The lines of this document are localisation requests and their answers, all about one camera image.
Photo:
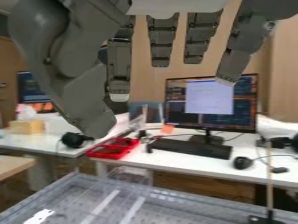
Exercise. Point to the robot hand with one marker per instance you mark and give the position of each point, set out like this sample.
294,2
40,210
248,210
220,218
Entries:
74,66

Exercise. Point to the laptop screen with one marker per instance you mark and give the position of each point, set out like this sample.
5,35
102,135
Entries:
33,90

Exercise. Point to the light wooden box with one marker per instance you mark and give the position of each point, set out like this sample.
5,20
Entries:
26,126

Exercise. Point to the black headphones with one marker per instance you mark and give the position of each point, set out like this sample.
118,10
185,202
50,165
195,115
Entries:
73,140

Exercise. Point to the white desk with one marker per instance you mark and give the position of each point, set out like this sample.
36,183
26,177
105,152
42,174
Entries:
199,165
40,143

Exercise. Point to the red tray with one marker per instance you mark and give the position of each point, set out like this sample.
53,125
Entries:
126,141
106,152

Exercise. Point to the black monitor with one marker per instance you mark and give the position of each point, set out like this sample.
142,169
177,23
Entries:
207,103

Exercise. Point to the wooden desk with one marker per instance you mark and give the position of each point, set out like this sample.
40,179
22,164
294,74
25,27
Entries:
13,163

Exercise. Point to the black keyboard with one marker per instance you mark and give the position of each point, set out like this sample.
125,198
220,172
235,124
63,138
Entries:
190,148

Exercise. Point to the clear box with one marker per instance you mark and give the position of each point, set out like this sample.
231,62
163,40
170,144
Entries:
177,203

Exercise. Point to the black mouse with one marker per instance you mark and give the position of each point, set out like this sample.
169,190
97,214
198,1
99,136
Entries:
242,162

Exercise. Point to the thin stick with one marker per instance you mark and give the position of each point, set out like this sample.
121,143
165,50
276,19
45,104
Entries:
268,176

